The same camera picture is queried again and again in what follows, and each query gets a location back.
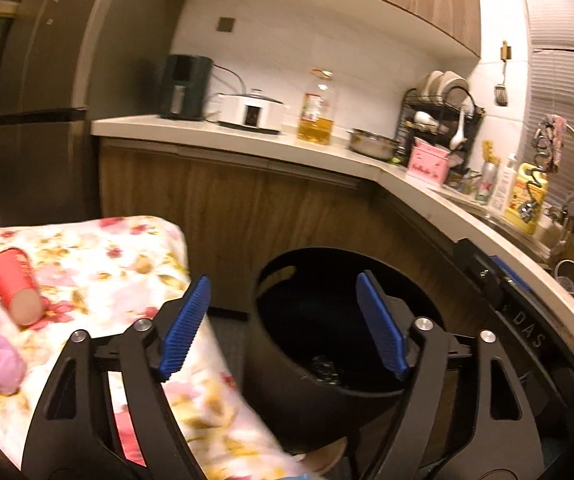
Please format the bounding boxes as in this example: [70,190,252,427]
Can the steel basin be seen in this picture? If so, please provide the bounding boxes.
[348,128,402,162]

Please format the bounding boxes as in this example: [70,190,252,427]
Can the beige stone countertop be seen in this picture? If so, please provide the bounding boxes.
[91,114,574,346]

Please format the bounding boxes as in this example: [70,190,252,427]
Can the metal slotted spatula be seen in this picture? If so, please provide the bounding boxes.
[494,60,509,107]

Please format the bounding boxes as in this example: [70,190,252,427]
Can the black wire dish rack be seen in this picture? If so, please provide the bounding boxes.
[401,85,486,181]

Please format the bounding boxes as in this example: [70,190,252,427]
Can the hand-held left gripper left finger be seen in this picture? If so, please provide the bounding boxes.
[21,275,212,480]

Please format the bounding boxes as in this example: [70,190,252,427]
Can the steel sink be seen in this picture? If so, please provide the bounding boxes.
[477,210,574,311]

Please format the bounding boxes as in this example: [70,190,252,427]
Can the steel cup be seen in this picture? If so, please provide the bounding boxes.
[553,259,574,295]

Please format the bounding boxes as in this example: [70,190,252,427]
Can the black air fryer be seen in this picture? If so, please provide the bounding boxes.
[159,54,215,122]

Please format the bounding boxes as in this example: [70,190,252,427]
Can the yellow detergent bottle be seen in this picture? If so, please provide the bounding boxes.
[504,161,550,236]

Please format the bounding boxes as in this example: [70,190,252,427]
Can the window blinds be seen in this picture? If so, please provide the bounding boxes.
[514,0,574,211]

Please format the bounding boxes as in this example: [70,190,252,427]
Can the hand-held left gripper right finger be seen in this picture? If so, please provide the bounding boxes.
[356,270,544,480]

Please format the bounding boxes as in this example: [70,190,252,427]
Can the pink utensil holder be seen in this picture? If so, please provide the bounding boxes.
[407,138,452,183]

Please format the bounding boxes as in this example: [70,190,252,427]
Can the grey refrigerator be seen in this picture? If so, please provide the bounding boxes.
[0,0,188,226]

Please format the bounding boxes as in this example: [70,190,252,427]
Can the white plastic bottle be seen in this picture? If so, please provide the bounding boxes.
[489,154,519,216]

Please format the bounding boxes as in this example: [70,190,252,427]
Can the black plastic wrapper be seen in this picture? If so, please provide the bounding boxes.
[309,355,340,386]

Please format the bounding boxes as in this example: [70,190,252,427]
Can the black round bin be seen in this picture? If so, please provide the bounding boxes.
[247,246,470,456]

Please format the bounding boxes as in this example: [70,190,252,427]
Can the white plate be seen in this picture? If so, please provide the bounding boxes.
[439,71,469,101]
[419,71,445,98]

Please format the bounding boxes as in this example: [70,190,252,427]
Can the white electric cooker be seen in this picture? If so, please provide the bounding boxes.
[215,89,288,135]

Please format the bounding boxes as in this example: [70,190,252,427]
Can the appliance power cable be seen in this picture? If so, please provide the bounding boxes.
[212,64,248,96]

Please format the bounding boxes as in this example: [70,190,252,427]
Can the white ladle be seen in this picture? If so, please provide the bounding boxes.
[449,105,468,151]

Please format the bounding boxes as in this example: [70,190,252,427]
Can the red paper cup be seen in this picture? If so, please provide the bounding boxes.
[0,247,42,326]

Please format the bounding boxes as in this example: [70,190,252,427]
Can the floral printed cloth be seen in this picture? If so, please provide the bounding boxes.
[0,215,312,480]

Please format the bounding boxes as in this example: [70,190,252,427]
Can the cooking oil bottle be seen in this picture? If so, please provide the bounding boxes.
[297,69,340,147]

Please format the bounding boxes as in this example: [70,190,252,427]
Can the drink can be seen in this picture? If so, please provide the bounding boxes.
[476,160,498,206]

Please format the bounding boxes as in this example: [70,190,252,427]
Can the wooden base cabinets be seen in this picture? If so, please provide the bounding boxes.
[98,137,574,361]

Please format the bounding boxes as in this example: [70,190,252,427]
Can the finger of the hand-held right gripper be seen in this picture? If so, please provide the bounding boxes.
[454,238,511,312]
[489,255,536,296]

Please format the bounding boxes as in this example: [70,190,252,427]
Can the black coiled sprayer hose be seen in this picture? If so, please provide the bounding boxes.
[519,135,550,221]

